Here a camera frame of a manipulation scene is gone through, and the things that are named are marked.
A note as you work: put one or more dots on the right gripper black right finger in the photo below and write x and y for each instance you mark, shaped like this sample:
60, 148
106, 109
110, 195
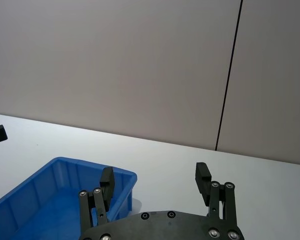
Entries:
202, 185

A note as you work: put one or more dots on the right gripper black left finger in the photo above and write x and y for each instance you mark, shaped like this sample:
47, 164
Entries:
107, 190

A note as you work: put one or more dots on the blue plastic bin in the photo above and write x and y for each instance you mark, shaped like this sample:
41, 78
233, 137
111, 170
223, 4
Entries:
52, 212

